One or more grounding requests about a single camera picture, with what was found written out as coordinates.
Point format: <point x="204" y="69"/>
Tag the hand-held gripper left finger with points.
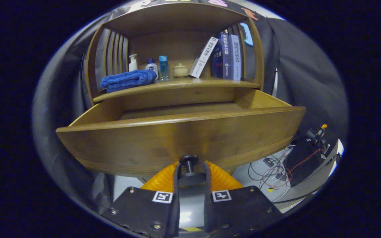
<point x="144" y="208"/>

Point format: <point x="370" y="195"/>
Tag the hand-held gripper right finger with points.
<point x="240" y="208"/>

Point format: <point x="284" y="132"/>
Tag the wooden drawer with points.
<point x="177" y="138"/>

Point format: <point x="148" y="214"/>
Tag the wooden countertop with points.
<point x="184" y="85"/>

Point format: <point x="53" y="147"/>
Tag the wooden cabinet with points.
<point x="177" y="19"/>

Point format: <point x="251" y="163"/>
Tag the small black adapter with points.
<point x="268" y="162"/>

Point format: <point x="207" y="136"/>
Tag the black floor mat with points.
<point x="299" y="172"/>

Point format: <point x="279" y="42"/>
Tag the black stand with orange clip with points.
<point x="317" y="135"/>

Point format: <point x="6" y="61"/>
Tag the blue folded towel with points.
<point x="127" y="80"/>

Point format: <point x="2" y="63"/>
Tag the white bottle with blue cap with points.
<point x="151" y="67"/>

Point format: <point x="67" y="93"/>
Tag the clear blue bottle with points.
<point x="163" y="67"/>

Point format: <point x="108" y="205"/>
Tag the cream lidded teacup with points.
<point x="180" y="70"/>

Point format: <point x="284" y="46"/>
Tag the white pump bottle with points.
<point x="133" y="66"/>

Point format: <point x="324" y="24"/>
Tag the pale lavender book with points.
<point x="235" y="56"/>

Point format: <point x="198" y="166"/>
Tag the dark blue book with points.
<point x="222" y="56"/>

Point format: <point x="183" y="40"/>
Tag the white book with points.
<point x="203" y="58"/>

